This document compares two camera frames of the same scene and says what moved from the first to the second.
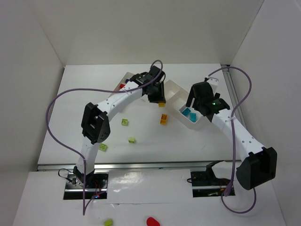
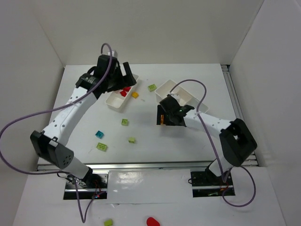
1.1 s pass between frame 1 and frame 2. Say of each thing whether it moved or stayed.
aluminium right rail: stayed
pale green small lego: stayed
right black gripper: moved
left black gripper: moved
